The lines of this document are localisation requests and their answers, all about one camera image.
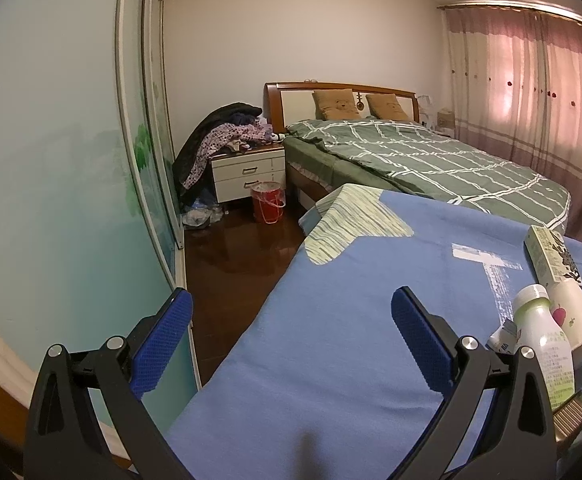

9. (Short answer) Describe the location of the white green drink bottle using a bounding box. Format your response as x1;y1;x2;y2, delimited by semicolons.
512;284;575;411

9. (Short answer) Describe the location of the blue star patterned cloth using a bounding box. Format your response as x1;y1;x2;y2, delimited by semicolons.
163;183;582;480

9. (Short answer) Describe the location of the white paper cup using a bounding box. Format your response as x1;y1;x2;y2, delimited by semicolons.
547;278;582;366

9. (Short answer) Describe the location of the white patterned carton box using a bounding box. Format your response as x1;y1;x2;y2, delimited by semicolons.
524;226;582;287

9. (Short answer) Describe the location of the sliding wardrobe door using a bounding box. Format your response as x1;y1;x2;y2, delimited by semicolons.
0;0;203;411

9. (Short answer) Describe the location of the green checked bed quilt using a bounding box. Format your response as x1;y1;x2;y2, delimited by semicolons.
283;118;571;234

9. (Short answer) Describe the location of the red bucket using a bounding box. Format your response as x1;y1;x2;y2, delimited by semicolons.
251;181;285;224

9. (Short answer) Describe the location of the white nightstand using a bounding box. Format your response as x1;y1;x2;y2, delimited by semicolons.
211;144;285;203

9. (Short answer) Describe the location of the small cardboard box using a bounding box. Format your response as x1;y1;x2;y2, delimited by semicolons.
436;108;456;129

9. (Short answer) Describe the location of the right tan pillow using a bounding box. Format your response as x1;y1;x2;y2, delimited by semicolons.
366;93;410;122

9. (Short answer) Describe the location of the tan pillow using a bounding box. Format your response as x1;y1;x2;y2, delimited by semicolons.
366;93;410;122
313;89;361;120

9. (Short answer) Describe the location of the clothes pile on nightstand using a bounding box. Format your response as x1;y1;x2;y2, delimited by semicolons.
173;102;275;207

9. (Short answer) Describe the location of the left tan pillow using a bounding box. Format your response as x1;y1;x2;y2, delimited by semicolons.
313;89;361;120

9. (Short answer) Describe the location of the wooden bed headboard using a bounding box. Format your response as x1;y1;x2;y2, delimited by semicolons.
264;80;420;133

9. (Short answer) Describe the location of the pink window curtain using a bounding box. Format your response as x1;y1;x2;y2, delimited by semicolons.
443;6;582;240

